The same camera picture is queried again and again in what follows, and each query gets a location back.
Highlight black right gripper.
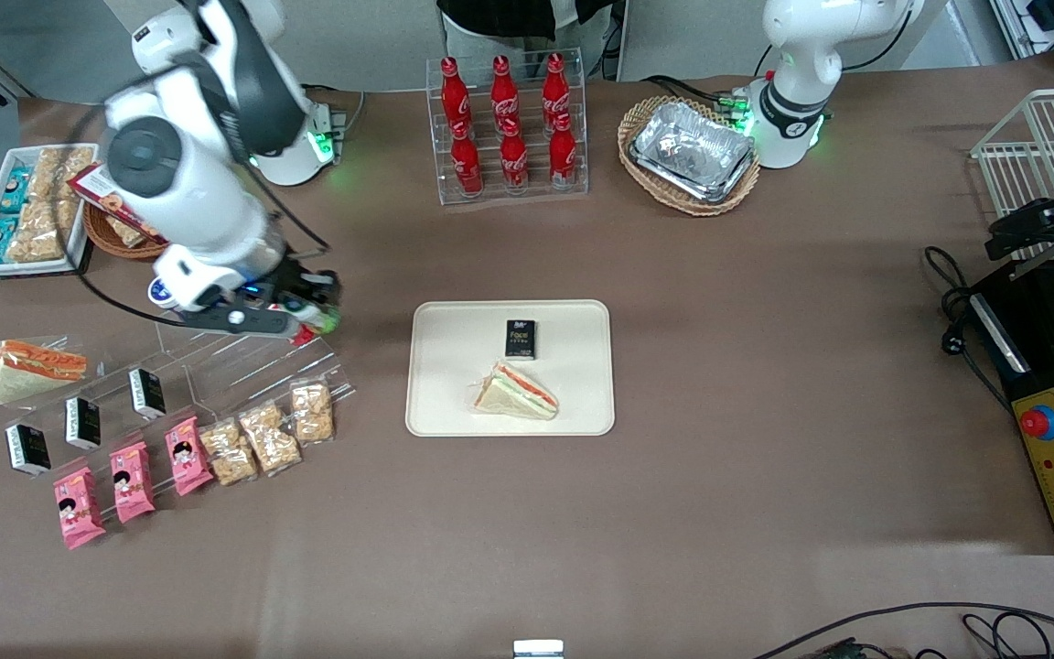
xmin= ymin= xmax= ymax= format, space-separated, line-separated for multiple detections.
xmin=247 ymin=258 xmax=342 ymax=315

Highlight clear acrylic gum riser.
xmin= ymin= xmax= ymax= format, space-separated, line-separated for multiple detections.
xmin=152 ymin=308 xmax=339 ymax=409

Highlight cream plastic serving tray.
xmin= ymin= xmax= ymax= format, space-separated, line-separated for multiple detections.
xmin=404 ymin=299 xmax=617 ymax=438

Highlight red cola bottle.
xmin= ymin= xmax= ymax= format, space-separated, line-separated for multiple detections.
xmin=489 ymin=54 xmax=522 ymax=130
xmin=499 ymin=121 xmax=530 ymax=192
xmin=449 ymin=123 xmax=485 ymax=197
xmin=439 ymin=56 xmax=474 ymax=130
xmin=548 ymin=113 xmax=578 ymax=189
xmin=542 ymin=51 xmax=573 ymax=125

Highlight small black carton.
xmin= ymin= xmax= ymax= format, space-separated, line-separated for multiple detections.
xmin=128 ymin=367 xmax=167 ymax=421
xmin=5 ymin=423 xmax=53 ymax=478
xmin=64 ymin=395 xmax=102 ymax=451
xmin=504 ymin=319 xmax=539 ymax=362

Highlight pink snack packet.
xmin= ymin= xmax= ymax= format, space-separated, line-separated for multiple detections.
xmin=109 ymin=440 xmax=156 ymax=525
xmin=164 ymin=416 xmax=215 ymax=498
xmin=52 ymin=466 xmax=108 ymax=551

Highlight brown wicker snack basket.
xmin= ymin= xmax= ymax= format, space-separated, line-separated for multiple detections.
xmin=82 ymin=200 xmax=171 ymax=263

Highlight wrapped triangle sandwich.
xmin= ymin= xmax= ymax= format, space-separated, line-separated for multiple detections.
xmin=0 ymin=339 xmax=90 ymax=406
xmin=471 ymin=360 xmax=561 ymax=423

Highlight clear acrylic bottle rack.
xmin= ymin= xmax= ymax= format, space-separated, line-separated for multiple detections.
xmin=425 ymin=49 xmax=590 ymax=206

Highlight red cookie box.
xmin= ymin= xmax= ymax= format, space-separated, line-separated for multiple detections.
xmin=67 ymin=163 xmax=167 ymax=244

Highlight clear acrylic snack riser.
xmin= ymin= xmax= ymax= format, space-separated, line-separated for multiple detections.
xmin=0 ymin=355 xmax=357 ymax=500

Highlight person in dark top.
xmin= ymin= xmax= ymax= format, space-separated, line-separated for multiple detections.
xmin=436 ymin=0 xmax=627 ymax=81

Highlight tan wicker basket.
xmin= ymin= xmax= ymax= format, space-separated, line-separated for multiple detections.
xmin=617 ymin=95 xmax=762 ymax=218

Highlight stacked aluminium foil trays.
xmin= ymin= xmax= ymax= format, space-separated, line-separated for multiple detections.
xmin=628 ymin=101 xmax=758 ymax=204

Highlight black sealing machine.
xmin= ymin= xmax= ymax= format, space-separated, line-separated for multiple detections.
xmin=964 ymin=254 xmax=1054 ymax=556

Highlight black power cable with plug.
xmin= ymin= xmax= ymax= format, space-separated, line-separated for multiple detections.
xmin=923 ymin=244 xmax=1015 ymax=415

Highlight white wire basket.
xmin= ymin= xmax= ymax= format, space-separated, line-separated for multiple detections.
xmin=970 ymin=87 xmax=1054 ymax=263

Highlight black floor cables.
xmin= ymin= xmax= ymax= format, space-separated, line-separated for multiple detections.
xmin=751 ymin=601 xmax=1054 ymax=659

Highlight aluminium frame rack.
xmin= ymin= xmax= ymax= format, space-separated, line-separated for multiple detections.
xmin=987 ymin=0 xmax=1054 ymax=72

